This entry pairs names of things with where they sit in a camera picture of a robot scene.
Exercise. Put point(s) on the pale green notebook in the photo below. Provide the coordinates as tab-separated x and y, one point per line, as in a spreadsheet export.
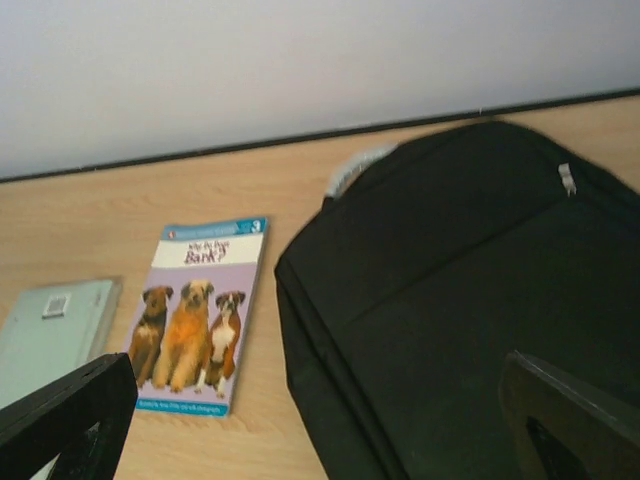
53	330

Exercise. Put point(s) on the dog picture book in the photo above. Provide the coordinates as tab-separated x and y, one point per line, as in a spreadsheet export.
188	332

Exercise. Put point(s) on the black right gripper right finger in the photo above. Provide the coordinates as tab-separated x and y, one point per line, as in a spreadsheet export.
563	427

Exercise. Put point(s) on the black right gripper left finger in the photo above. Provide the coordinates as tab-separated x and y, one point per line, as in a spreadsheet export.
78	423

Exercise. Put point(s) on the black student backpack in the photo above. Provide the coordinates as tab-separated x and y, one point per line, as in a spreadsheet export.
401	298

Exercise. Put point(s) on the black cage frame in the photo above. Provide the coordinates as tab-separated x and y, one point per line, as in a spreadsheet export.
473	114

